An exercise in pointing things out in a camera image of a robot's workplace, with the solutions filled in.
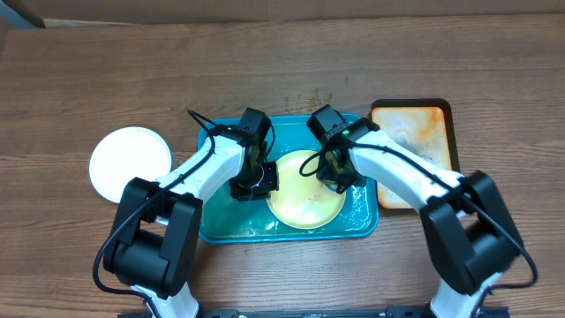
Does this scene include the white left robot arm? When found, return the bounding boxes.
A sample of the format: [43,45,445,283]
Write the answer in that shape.
[93,125,278,317]

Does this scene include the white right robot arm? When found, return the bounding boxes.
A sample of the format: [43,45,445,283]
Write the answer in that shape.
[307,117,524,317]

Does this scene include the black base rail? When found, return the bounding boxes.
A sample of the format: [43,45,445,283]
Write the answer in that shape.
[117,306,511,318]

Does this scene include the yellow plate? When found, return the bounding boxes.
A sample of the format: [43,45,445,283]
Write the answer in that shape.
[267,150,346,230]

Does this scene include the white plate with sauce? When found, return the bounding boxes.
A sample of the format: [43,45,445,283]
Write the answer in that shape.
[88,126,172,203]

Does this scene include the teal plastic tray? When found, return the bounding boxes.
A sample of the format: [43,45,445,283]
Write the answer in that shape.
[200,115,380,244]

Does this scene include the black soapy water tray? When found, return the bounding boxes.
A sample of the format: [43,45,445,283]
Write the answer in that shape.
[370,97,463,211]

